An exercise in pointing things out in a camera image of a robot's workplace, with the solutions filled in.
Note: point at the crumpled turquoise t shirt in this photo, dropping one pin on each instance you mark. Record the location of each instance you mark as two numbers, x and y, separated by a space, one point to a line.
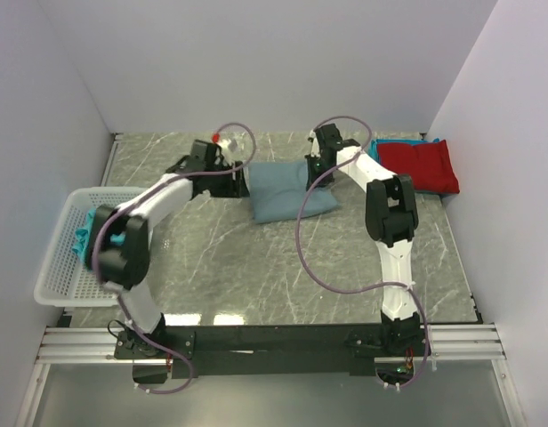
82 238

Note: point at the grey blue t shirt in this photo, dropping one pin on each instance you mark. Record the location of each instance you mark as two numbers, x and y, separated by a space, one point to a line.
277 190

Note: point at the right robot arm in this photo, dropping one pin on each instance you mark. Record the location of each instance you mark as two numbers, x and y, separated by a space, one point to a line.
391 219

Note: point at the folded red t shirt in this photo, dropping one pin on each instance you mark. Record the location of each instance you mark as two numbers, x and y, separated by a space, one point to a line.
427 163

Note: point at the folded turquoise t shirt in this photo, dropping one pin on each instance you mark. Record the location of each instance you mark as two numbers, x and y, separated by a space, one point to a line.
373 147

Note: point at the white plastic mesh basket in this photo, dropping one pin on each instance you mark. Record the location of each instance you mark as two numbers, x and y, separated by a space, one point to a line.
63 281

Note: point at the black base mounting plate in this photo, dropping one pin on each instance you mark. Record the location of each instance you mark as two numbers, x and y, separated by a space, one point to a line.
293 349

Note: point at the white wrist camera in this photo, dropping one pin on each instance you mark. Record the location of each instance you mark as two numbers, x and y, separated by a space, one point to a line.
227 148
314 146

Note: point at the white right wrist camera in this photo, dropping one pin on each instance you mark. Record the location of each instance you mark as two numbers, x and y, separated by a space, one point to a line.
314 146

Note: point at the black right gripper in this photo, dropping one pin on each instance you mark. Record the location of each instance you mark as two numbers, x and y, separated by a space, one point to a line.
313 176

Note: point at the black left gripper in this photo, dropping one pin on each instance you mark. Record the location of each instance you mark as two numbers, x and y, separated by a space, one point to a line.
234 188

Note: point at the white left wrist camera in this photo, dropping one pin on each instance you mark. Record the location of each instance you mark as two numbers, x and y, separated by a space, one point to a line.
227 148

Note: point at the aluminium rail frame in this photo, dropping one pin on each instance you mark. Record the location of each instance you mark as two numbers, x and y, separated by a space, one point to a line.
215 265

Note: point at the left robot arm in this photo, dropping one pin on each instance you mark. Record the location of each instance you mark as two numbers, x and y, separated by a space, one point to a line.
118 249

